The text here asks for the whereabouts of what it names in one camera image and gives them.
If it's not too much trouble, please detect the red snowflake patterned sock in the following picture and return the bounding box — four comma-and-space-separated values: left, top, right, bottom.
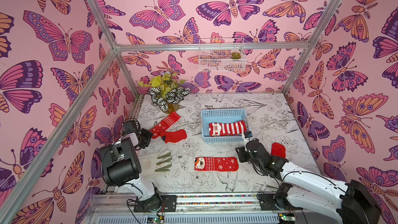
150, 112, 187, 144
271, 142, 286, 159

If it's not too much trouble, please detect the red santa snowflake sock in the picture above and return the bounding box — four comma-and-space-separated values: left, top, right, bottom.
194, 157, 239, 172

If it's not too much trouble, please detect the red white striped santa sock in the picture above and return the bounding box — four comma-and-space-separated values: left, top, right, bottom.
208, 120, 247, 137

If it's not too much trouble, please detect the light blue plastic basket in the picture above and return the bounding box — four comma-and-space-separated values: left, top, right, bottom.
201, 108, 250, 144

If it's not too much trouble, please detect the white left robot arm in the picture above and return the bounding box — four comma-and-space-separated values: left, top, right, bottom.
99, 119, 163, 212

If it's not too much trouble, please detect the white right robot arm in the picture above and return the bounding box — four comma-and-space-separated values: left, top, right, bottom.
235, 139, 381, 224

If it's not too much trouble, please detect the glass vase with plant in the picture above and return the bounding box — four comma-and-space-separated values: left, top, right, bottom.
137, 72, 191, 114

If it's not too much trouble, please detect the small green succulent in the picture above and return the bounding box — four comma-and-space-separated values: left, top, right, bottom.
230, 52, 241, 60

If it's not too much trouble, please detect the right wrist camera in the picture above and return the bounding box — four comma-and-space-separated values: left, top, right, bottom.
242, 131, 252, 142

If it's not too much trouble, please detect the white wire wall basket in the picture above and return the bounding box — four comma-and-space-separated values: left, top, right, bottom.
198, 38, 247, 73

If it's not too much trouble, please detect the aluminium frame profile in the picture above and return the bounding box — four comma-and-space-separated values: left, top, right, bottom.
1, 0, 342, 224

